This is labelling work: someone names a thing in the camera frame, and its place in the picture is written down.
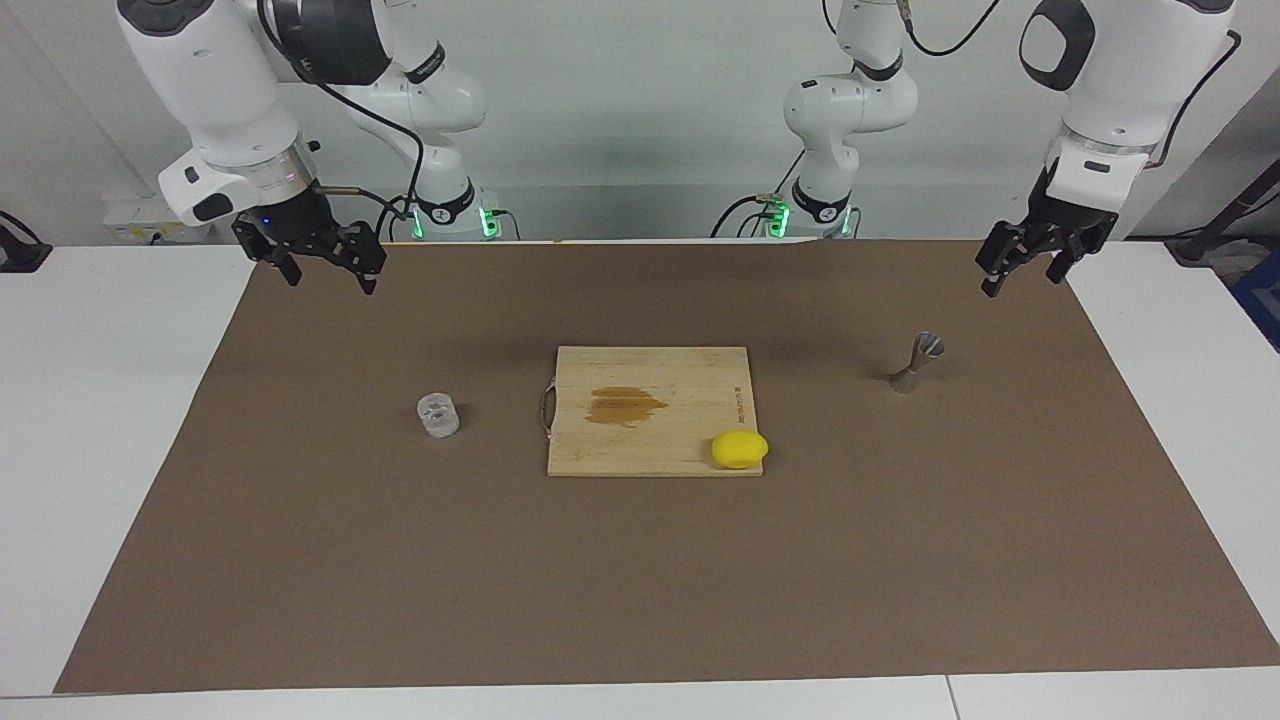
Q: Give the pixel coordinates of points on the black tripod leg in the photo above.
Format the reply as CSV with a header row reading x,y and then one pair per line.
x,y
1225,215

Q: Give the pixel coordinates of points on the white wall power strip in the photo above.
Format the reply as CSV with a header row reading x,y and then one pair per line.
x,y
140,215

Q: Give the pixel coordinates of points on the bamboo cutting board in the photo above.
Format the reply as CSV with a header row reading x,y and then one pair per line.
x,y
650,445

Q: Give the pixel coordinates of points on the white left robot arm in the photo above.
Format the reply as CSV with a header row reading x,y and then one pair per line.
x,y
1130,60

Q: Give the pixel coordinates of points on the metal jigger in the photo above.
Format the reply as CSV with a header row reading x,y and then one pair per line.
x,y
908,378

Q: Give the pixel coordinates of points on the clear glass cup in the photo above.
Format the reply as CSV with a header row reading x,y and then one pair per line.
x,y
438,417

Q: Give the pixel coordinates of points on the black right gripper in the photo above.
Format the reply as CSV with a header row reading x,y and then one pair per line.
x,y
290,225

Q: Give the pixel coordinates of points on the blue box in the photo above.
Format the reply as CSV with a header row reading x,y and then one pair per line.
x,y
1262,300

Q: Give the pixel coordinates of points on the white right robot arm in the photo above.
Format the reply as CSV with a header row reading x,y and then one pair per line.
x,y
210,90

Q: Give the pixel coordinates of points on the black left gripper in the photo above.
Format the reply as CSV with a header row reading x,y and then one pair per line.
x,y
1075,225

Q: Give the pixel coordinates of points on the yellow lemon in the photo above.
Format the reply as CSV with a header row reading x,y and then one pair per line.
x,y
740,449

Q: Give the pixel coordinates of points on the brown table mat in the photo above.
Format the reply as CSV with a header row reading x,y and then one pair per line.
x,y
300,560

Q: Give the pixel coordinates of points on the black clamp stand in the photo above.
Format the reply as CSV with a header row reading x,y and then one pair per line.
x,y
20,255

